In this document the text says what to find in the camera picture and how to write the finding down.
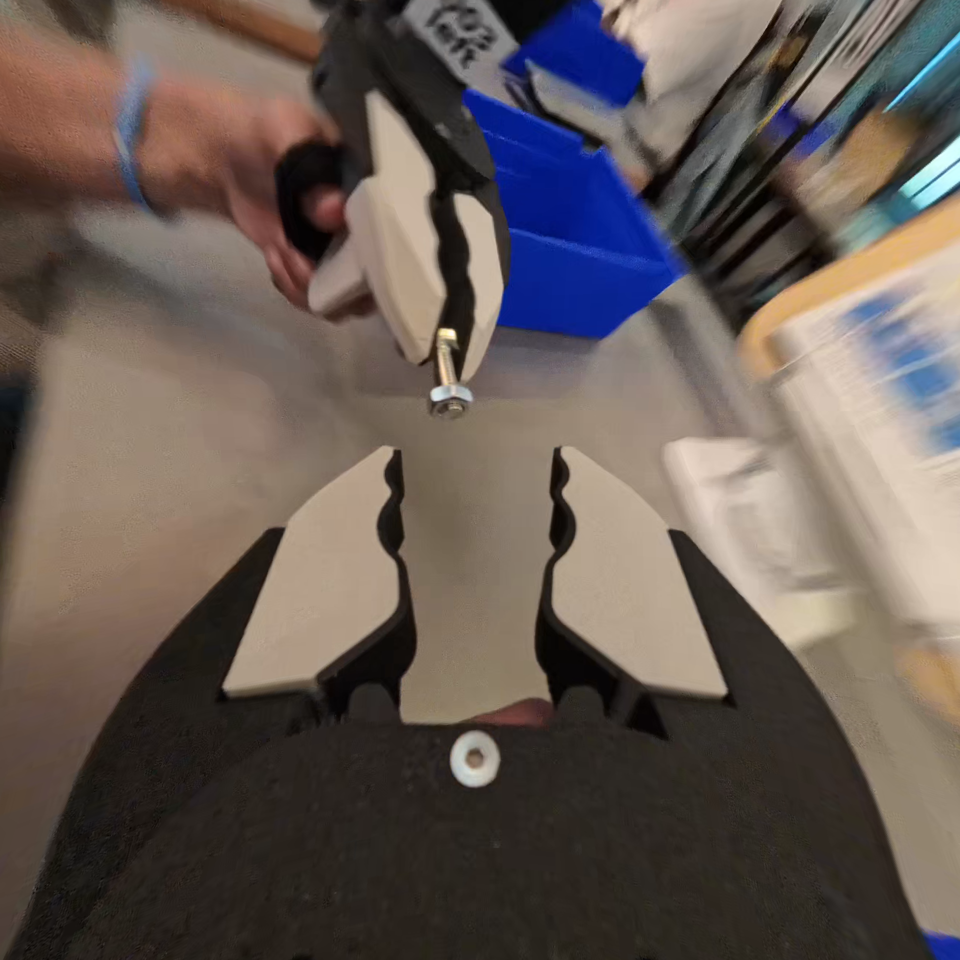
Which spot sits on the person's left hand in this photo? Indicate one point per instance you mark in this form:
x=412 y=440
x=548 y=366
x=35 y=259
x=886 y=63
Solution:
x=225 y=150

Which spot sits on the blue wristband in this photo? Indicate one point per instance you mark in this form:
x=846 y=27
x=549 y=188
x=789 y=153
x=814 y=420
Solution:
x=135 y=135

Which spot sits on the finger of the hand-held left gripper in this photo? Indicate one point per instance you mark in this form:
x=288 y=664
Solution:
x=483 y=285
x=398 y=240

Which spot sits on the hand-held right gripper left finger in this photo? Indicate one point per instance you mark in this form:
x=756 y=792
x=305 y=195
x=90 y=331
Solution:
x=315 y=600

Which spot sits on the blue plastic bin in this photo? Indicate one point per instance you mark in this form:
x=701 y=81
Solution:
x=585 y=53
x=578 y=255

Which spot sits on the white document stand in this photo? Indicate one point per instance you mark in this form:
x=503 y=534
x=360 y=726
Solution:
x=765 y=540

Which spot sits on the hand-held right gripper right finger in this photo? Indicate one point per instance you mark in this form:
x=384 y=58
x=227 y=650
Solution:
x=638 y=600

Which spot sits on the grey desk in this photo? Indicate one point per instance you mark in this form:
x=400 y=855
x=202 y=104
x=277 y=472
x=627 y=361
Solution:
x=150 y=525

